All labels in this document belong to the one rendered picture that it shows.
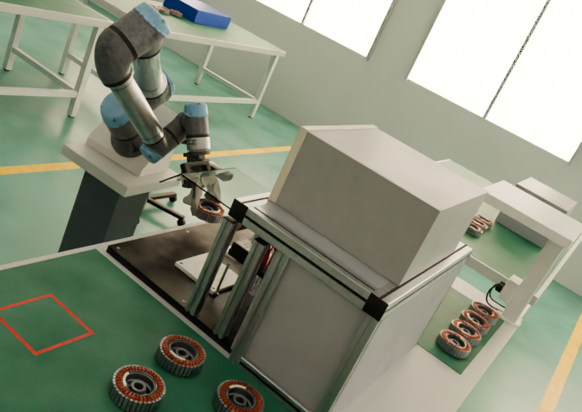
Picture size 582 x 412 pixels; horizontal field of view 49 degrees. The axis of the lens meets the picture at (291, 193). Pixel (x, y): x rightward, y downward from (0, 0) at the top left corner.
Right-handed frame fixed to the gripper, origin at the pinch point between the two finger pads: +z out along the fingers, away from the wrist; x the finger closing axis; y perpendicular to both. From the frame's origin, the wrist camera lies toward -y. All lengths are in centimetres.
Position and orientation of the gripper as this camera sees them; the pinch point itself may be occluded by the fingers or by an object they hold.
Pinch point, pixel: (208, 212)
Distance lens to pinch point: 209.8
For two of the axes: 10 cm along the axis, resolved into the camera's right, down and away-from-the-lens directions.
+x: -5.0, 1.0, -8.6
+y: -8.6, 0.1, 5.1
